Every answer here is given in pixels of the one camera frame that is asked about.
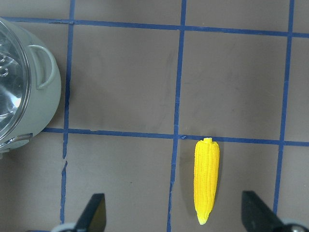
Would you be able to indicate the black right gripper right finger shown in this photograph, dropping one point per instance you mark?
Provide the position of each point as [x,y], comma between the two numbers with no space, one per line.
[256,216]

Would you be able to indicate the glass pot lid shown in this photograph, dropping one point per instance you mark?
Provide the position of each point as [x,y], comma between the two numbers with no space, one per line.
[15,79]

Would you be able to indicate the yellow plastic corn cob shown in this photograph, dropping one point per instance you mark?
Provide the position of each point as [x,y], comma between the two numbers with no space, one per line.
[206,171]

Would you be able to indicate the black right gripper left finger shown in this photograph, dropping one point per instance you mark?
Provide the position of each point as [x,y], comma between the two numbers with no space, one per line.
[93,218]

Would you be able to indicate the pale green steel pot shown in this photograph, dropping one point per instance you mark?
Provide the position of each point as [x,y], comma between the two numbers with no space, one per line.
[45,91]

